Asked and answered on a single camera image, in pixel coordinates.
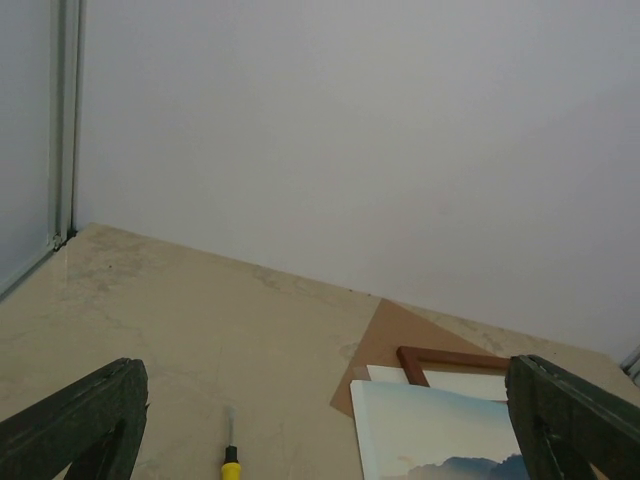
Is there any brown wooden picture frame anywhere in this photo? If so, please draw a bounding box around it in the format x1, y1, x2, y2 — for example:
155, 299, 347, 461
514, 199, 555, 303
396, 346, 510, 387

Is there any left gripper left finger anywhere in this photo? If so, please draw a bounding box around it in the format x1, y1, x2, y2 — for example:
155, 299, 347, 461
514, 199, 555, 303
1, 358, 148, 479

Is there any aluminium corner post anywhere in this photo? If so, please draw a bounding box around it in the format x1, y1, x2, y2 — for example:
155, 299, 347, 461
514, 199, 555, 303
0, 0, 87, 301
620, 347, 640, 386

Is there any white mat board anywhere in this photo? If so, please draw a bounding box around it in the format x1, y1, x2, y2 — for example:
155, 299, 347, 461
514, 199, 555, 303
364, 365, 507, 402

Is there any right aluminium corner post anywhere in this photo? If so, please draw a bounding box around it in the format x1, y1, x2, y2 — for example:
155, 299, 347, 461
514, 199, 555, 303
620, 347, 640, 386

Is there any yellow handled screwdriver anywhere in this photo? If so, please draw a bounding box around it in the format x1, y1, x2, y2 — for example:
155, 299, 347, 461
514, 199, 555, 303
220, 406, 242, 480

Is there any seascape photo with white mat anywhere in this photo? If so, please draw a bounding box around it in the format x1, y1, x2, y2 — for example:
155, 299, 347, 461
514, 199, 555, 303
350, 380, 529, 479

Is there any brown fibreboard backing panel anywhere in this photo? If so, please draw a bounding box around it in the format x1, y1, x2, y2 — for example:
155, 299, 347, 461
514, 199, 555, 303
330, 299, 494, 417

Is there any left aluminium corner post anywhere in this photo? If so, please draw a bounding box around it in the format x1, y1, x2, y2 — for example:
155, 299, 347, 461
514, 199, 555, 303
0, 0, 87, 301

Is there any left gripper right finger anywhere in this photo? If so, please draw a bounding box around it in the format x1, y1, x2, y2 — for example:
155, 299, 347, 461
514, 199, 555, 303
505, 355, 639, 479

